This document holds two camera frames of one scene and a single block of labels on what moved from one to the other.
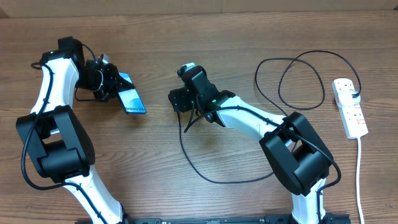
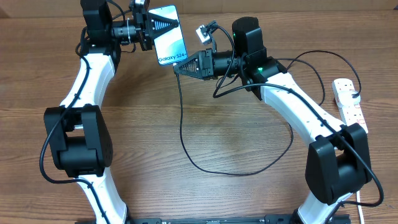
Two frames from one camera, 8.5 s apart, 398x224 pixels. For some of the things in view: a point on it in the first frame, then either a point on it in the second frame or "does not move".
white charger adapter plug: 345,98 does not move
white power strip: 352,117 does not move
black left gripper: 112,86 -> 150,23
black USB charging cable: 229,181 -> 291,124
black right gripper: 181,98 -> 206,61
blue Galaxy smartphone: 130,99 -> 170,46
